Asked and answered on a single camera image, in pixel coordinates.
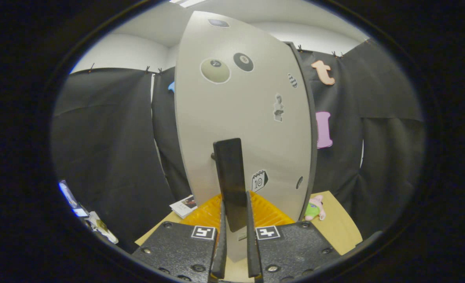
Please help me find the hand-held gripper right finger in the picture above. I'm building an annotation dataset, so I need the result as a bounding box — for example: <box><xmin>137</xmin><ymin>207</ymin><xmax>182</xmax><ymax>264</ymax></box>
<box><xmin>246</xmin><ymin>191</ymin><xmax>342</xmax><ymax>283</ymax></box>

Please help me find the tablet with lit screen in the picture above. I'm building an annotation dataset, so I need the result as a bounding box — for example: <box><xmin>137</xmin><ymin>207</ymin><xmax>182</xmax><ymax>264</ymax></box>
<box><xmin>59</xmin><ymin>180</ymin><xmax>88</xmax><ymax>218</ymax></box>

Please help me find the grey shoe cabinet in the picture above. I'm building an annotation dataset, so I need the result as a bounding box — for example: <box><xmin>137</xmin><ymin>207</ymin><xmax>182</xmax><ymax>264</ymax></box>
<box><xmin>284</xmin><ymin>40</ymin><xmax>319</xmax><ymax>222</ymax></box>

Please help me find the black backdrop cloth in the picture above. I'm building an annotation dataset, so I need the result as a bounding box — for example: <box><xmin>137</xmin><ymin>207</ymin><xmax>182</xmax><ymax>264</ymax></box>
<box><xmin>51</xmin><ymin>38</ymin><xmax>426</xmax><ymax>254</ymax></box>

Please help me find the long ceiling light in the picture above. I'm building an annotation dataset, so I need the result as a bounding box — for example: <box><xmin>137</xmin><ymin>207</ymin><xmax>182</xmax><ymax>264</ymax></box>
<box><xmin>170</xmin><ymin>0</ymin><xmax>207</xmax><ymax>8</ymax></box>

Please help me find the white cluttered device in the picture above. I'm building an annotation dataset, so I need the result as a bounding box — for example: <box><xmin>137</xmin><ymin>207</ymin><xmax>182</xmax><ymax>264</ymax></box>
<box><xmin>84</xmin><ymin>211</ymin><xmax>119</xmax><ymax>244</ymax></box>

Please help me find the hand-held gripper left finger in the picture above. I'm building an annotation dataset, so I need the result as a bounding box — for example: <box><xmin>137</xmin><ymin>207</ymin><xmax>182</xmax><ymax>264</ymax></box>
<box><xmin>132</xmin><ymin>193</ymin><xmax>228</xmax><ymax>283</ymax></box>

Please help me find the light grey shoe cabinet door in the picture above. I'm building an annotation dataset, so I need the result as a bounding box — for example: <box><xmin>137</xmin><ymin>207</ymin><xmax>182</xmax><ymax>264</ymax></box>
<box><xmin>174</xmin><ymin>11</ymin><xmax>313</xmax><ymax>262</ymax></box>

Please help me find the pink and green plush toy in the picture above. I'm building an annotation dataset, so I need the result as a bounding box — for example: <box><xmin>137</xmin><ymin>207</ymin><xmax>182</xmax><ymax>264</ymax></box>
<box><xmin>304</xmin><ymin>195</ymin><xmax>326</xmax><ymax>221</ymax></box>

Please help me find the black door handle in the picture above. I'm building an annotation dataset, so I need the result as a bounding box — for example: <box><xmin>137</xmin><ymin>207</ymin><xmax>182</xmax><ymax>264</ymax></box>
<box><xmin>211</xmin><ymin>138</ymin><xmax>249</xmax><ymax>233</ymax></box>

